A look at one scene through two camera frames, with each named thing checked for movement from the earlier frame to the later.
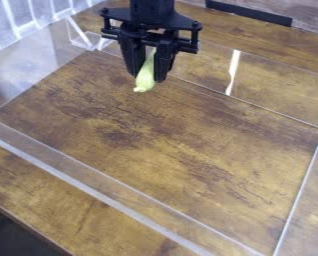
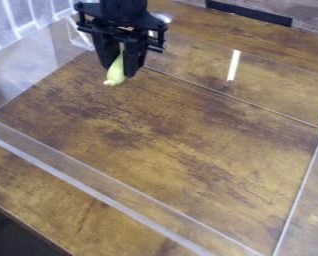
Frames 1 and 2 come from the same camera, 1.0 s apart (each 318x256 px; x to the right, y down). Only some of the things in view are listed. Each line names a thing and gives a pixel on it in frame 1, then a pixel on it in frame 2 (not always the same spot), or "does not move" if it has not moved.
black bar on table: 255,14 does not move
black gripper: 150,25 to 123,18
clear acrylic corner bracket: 82,38 does not move
